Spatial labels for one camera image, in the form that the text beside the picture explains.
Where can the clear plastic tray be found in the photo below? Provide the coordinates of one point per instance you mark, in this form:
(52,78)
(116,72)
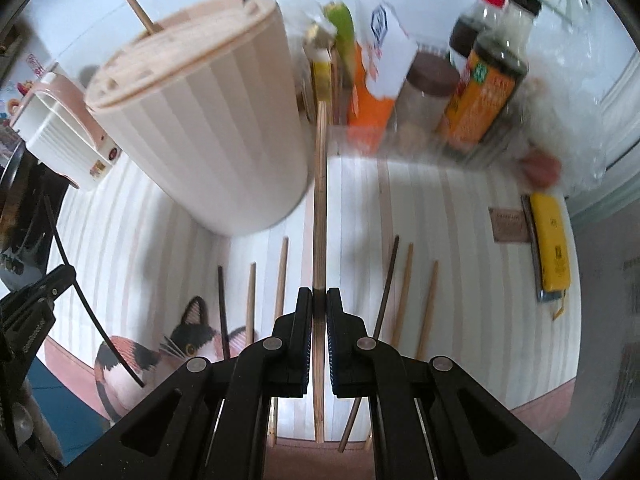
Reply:
(360,142)

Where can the brown lid clear jar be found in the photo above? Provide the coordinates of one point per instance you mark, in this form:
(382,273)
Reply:
(430,77)

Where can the striped mat with cat print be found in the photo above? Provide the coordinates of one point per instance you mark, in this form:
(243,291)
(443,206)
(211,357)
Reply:
(450,210)

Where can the dark brown chopstick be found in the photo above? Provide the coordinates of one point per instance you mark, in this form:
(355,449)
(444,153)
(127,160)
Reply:
(387,290)

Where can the white packet with blue logo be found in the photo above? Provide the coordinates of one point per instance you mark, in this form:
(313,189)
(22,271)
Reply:
(387,35)

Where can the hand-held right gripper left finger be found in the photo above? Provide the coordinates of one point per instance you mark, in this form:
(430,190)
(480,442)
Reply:
(300,360)

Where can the yellow packet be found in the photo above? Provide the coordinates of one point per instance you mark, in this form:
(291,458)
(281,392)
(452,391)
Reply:
(320,75)

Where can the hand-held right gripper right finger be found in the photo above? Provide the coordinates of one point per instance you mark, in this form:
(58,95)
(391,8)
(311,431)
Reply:
(337,360)

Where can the red cap sauce bottle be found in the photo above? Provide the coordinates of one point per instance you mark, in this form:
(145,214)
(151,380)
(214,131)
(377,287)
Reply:
(467,30)

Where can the black cap orange label bottle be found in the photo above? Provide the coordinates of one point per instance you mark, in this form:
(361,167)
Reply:
(480,100)

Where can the cream ribbed utensil holder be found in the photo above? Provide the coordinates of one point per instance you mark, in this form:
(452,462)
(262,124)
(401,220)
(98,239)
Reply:
(210,135)

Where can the red food item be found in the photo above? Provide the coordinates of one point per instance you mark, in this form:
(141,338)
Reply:
(540,169)

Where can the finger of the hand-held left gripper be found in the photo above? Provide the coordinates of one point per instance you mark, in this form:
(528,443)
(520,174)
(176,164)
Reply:
(45,292)
(35,220)

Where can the green packet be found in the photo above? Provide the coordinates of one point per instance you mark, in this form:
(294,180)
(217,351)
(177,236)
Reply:
(341,27)

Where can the orange packet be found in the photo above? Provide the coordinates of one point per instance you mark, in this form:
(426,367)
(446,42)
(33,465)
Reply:
(370,105)

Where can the light wooden chopstick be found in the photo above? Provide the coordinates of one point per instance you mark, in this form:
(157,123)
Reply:
(132,2)
(250,300)
(320,210)
(404,290)

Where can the clear plastic bag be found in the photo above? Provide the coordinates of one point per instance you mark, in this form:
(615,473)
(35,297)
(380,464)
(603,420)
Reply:
(575,110)

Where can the small brown card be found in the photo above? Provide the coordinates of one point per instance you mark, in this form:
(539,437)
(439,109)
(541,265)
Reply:
(509,225)

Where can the yellow handheld device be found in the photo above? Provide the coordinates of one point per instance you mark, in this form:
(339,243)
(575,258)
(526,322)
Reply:
(550,240)

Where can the pink and white electric kettle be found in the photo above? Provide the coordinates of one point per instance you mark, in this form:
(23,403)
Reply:
(60,145)

